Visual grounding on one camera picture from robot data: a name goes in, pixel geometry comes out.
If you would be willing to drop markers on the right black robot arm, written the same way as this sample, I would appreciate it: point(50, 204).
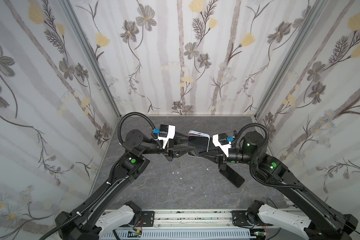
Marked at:
point(249, 146)

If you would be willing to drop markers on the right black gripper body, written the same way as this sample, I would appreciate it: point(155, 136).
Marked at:
point(219, 159)

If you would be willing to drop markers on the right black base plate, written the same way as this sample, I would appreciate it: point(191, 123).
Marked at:
point(239, 218)

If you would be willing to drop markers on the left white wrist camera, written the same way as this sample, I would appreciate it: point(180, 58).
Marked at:
point(163, 134)

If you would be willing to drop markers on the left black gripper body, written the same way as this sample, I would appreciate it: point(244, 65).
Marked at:
point(169, 151)

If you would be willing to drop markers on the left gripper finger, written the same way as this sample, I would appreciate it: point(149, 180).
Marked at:
point(180, 141)
point(184, 150)

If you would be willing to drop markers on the aluminium mounting rail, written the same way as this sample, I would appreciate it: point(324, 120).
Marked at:
point(198, 219)

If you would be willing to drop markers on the light blue phone case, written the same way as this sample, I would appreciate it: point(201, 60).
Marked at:
point(196, 133)

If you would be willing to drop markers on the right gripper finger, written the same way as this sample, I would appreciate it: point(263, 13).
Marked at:
point(211, 147)
point(210, 155)

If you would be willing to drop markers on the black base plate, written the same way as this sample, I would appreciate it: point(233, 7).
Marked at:
point(239, 218)
point(147, 219)

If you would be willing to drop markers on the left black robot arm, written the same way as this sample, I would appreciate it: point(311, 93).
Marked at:
point(81, 223)

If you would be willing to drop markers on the black phone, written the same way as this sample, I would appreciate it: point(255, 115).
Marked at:
point(232, 176)
point(200, 142)

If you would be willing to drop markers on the white slotted cable duct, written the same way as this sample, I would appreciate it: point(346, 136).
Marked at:
point(179, 234)

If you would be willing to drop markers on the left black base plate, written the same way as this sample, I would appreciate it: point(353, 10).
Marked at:
point(147, 219)

